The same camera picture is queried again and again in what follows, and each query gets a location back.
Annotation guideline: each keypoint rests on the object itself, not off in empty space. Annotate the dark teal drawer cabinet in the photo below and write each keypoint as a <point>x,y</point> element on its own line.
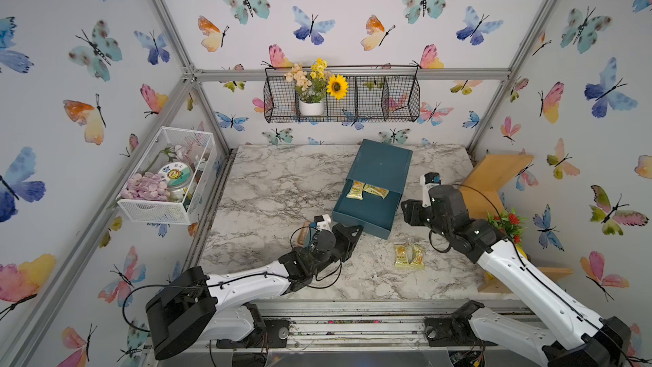
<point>381,165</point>

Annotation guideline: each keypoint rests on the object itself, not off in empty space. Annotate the black wire wall basket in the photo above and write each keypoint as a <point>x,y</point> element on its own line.
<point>375,94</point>

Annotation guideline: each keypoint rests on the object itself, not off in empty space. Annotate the yellow cookie packet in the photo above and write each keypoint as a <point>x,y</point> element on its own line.
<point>374,190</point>
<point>417,261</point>
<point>356,191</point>
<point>402,260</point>

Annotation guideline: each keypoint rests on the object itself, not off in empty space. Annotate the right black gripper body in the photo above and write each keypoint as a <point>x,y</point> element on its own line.
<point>422,218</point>

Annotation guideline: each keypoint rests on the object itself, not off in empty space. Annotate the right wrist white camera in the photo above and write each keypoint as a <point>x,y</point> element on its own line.
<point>427,182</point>

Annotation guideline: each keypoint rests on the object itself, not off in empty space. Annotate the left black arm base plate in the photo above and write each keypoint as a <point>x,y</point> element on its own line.
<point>270,334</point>

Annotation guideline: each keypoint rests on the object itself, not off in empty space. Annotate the white pot yellow flowers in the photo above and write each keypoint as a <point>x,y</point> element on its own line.
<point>312,87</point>

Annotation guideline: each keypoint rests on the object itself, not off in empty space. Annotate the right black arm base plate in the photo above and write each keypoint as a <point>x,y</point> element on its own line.
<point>454,330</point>

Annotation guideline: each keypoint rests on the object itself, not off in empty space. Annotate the round green label tin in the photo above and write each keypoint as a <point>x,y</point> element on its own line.
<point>177,175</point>

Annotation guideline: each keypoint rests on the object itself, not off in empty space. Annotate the white mesh wall basket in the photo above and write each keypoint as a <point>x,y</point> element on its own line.
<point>195,148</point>

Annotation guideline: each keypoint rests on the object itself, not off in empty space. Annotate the wrist white camera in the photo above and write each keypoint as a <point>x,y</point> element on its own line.
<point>427,182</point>
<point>322,223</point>

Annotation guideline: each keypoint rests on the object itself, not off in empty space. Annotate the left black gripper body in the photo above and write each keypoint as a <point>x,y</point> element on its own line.
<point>340,247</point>

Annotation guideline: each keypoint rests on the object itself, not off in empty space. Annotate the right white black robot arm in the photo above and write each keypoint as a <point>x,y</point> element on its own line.
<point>573,334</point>

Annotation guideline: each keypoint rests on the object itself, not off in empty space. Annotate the red flower green plant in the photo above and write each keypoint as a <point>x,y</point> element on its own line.
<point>508,223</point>

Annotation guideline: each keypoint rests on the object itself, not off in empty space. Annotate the wooden wall shelf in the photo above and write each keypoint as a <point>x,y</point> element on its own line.
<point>485,181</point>

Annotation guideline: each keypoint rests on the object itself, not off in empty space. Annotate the dark teal top drawer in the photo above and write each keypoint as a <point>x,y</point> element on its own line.
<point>375,214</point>

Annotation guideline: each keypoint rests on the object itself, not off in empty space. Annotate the pink artificial flower bunch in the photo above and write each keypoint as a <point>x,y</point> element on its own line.
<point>149,186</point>

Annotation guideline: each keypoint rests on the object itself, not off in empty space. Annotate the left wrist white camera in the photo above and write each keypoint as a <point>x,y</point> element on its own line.
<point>322,223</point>

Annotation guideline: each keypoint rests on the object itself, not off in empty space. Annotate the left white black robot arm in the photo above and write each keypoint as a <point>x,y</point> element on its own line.
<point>197,306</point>

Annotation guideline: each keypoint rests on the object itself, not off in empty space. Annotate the pink wooden brush tray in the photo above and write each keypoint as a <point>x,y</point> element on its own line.
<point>304,234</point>

